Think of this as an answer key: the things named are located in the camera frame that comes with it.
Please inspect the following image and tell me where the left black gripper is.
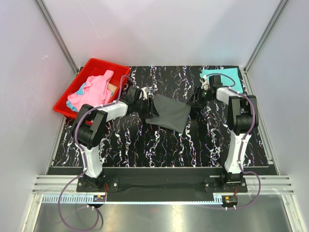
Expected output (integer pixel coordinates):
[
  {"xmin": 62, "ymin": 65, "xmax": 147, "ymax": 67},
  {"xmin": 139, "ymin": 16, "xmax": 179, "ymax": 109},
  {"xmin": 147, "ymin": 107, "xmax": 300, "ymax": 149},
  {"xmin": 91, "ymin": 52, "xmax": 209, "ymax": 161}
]
[{"xmin": 134, "ymin": 97, "xmax": 159, "ymax": 119}]

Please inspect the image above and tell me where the aluminium frame post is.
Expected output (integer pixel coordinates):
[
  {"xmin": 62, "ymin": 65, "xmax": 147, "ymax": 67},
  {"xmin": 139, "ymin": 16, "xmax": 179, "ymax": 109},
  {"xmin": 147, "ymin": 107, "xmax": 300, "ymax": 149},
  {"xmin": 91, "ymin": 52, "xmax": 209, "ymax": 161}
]
[
  {"xmin": 34, "ymin": 0, "xmax": 79, "ymax": 74},
  {"xmin": 243, "ymin": 0, "xmax": 289, "ymax": 72}
]

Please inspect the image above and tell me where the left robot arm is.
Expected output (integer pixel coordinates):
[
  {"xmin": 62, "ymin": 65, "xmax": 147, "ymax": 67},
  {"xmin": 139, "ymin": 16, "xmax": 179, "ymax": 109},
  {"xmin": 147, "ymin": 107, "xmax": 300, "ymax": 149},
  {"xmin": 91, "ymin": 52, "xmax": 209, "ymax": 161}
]
[{"xmin": 72, "ymin": 86, "xmax": 159, "ymax": 191}]

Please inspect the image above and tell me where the left aluminium frame post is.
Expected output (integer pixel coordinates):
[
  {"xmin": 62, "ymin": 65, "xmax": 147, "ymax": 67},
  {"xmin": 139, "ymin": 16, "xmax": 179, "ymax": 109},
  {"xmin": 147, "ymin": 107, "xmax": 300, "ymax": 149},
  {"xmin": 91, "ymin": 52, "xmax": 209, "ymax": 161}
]
[{"xmin": 34, "ymin": 0, "xmax": 79, "ymax": 74}]

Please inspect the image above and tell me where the dark grey t-shirt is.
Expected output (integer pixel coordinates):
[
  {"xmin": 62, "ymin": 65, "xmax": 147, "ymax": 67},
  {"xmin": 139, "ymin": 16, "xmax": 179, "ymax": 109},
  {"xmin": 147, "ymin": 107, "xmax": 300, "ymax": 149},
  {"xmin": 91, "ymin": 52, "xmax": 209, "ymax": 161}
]
[{"xmin": 145, "ymin": 94, "xmax": 191, "ymax": 133}]

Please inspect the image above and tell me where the right aluminium frame post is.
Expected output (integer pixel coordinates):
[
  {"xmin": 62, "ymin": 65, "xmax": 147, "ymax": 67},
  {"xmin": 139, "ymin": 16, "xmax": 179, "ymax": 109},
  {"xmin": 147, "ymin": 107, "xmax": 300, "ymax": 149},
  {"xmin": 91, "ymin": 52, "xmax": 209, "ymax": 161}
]
[{"xmin": 243, "ymin": 0, "xmax": 289, "ymax": 72}]

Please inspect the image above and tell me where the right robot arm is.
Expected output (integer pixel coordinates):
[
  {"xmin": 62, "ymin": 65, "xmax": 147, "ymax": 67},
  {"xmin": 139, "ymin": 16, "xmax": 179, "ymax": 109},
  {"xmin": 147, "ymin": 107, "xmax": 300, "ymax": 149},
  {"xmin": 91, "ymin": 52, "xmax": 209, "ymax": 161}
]
[{"xmin": 186, "ymin": 73, "xmax": 259, "ymax": 194}]

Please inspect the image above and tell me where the aluminium cross rail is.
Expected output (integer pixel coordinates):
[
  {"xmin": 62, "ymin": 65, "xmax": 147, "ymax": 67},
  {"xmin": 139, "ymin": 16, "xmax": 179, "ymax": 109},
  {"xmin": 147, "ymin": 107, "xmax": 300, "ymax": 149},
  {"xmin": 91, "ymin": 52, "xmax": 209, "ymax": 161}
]
[{"xmin": 23, "ymin": 175, "xmax": 309, "ymax": 232}]

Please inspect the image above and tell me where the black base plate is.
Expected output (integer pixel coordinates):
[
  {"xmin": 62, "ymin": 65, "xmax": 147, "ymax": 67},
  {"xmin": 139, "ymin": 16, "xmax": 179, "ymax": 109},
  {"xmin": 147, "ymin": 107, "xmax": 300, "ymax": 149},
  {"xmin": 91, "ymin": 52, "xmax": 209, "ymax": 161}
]
[{"xmin": 77, "ymin": 167, "xmax": 234, "ymax": 203}]

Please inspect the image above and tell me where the folded teal t-shirt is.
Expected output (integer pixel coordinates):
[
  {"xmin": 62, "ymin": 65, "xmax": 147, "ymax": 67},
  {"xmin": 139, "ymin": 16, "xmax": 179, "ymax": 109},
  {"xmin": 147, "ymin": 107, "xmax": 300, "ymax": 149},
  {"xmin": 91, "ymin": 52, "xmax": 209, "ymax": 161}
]
[{"xmin": 200, "ymin": 68, "xmax": 243, "ymax": 93}]

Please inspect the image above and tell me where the pink t-shirt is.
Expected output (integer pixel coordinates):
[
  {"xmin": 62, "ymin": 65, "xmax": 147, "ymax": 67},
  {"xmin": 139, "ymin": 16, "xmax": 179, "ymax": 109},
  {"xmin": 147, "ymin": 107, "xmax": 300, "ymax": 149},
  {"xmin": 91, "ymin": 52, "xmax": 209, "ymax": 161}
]
[{"xmin": 67, "ymin": 70, "xmax": 114, "ymax": 114}]

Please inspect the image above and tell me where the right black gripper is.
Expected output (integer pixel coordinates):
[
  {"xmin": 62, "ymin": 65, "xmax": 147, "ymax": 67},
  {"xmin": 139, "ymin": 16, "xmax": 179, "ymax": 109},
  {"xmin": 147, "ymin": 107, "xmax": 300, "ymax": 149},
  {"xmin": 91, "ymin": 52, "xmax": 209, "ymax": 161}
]
[{"xmin": 186, "ymin": 86, "xmax": 213, "ymax": 109}]

